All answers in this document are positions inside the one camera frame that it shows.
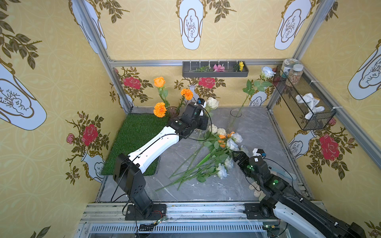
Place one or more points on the white cloth figure in basket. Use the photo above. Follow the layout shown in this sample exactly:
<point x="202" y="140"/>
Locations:
<point x="311" y="103"/>

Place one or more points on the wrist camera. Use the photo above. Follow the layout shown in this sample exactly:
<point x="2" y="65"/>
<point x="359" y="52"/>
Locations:
<point x="201" y="102"/>
<point x="259" y="152"/>

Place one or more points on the green artificial grass mat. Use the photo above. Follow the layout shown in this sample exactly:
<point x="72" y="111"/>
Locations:
<point x="136" y="131"/>

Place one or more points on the purple ribbed glass vase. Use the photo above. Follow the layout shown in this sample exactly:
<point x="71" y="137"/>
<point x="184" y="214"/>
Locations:
<point x="172" y="112"/>

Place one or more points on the orange carnation flower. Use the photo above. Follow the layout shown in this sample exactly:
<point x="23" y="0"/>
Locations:
<point x="160" y="110"/>

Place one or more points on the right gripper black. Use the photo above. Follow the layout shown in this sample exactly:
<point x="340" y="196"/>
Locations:
<point x="241" y="157"/>

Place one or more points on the grey wall shelf tray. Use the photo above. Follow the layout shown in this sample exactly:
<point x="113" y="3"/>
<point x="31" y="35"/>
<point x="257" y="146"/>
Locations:
<point x="204" y="68"/>

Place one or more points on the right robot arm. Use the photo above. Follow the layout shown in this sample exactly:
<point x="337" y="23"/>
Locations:
<point x="284" y="202"/>

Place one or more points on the black wire basket shelf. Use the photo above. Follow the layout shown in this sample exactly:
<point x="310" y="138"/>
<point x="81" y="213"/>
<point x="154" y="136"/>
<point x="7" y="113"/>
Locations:
<point x="301" y="104"/>

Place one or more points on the cream rose single stem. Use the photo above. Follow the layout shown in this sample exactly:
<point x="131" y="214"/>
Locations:
<point x="212" y="103"/>

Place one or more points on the jar with white lid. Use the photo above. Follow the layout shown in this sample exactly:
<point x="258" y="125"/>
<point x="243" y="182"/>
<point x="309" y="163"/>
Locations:
<point x="294" y="75"/>

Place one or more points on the beige work glove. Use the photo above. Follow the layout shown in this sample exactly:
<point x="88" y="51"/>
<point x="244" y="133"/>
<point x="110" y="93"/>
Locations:
<point x="257" y="191"/>

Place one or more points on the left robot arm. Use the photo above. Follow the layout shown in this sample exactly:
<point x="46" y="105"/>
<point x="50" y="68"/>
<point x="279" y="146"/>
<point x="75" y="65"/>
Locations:
<point x="129" y="169"/>

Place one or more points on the orange marigold flower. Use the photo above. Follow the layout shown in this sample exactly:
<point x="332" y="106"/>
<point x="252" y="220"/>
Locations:
<point x="186" y="95"/>

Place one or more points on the jar with patterned lid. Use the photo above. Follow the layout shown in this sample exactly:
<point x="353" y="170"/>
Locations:
<point x="287" y="65"/>

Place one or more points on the orange rose flower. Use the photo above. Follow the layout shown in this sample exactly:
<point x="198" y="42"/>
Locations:
<point x="163" y="92"/>

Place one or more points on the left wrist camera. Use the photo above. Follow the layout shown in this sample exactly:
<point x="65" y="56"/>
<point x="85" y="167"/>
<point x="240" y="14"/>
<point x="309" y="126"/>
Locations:
<point x="201" y="102"/>

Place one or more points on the white rose lower pile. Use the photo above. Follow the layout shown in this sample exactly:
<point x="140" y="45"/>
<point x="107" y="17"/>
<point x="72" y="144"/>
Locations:
<point x="229" y="163"/>

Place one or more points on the cream rose flower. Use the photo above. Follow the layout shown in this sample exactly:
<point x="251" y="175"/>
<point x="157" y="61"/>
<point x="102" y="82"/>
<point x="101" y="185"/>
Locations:
<point x="213" y="129"/>

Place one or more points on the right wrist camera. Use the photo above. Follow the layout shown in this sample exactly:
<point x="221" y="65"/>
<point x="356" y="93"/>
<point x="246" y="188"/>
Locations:
<point x="259" y="152"/>

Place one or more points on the yellow flower on shelf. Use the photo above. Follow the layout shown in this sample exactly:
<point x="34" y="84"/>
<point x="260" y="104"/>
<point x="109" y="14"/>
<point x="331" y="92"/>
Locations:
<point x="241" y="65"/>

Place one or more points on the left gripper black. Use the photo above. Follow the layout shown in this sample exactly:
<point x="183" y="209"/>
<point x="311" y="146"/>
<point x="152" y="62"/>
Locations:
<point x="199" y="116"/>

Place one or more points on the clear glass vase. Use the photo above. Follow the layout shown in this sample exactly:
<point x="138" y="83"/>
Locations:
<point x="235" y="117"/>

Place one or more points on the white rose flower large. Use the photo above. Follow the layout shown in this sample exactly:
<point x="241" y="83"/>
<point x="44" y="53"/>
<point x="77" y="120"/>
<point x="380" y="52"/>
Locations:
<point x="236" y="137"/>

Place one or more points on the pink flower on shelf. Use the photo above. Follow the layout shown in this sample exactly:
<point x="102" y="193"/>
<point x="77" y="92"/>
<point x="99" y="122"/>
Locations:
<point x="219" y="68"/>

